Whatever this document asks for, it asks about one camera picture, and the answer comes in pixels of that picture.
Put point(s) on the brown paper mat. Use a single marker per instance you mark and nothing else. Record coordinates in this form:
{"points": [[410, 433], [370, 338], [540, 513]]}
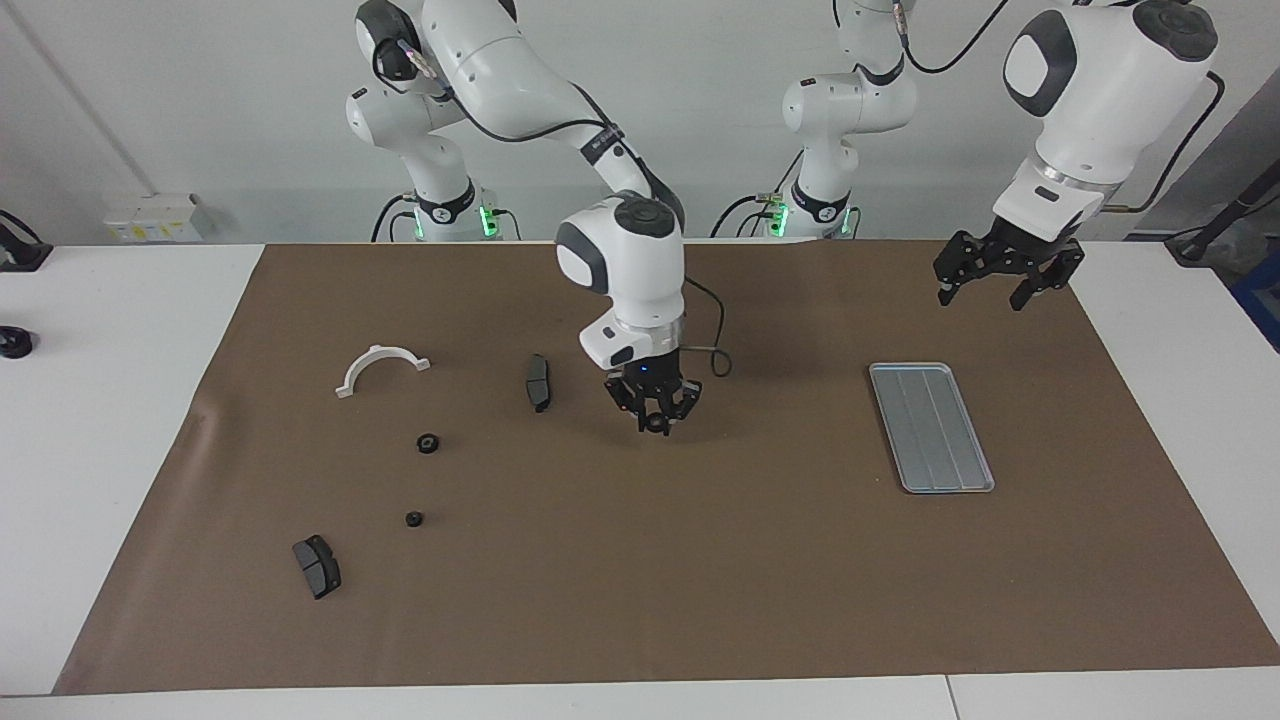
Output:
{"points": [[640, 560]]}

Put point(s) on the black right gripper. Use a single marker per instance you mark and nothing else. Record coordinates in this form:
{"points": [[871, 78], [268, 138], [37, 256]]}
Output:
{"points": [[650, 375]]}

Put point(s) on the white wall socket box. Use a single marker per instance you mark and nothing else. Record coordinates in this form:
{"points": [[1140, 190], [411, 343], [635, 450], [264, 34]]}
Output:
{"points": [[160, 220]]}

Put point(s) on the black round knob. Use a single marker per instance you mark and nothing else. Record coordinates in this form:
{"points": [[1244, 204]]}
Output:
{"points": [[14, 342]]}

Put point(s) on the silver metal tray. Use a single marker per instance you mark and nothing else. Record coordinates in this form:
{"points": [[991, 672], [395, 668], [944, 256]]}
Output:
{"points": [[930, 430]]}

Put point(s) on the blue crate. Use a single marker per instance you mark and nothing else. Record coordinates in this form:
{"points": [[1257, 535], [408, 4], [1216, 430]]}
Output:
{"points": [[1262, 300]]}

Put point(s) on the black stand pole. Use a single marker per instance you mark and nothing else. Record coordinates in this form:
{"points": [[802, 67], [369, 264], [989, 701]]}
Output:
{"points": [[1215, 222]]}

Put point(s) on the dark grey brake pad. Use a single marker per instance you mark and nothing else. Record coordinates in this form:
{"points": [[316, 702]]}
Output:
{"points": [[318, 568], [538, 382]]}

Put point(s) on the white curved plastic bracket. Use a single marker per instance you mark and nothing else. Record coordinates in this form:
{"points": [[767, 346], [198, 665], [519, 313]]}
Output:
{"points": [[380, 352]]}

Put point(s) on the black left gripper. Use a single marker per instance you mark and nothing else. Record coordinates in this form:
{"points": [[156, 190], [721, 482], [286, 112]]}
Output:
{"points": [[1015, 245]]}

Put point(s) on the black table clamp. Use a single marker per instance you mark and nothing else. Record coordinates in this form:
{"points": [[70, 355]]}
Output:
{"points": [[20, 255]]}

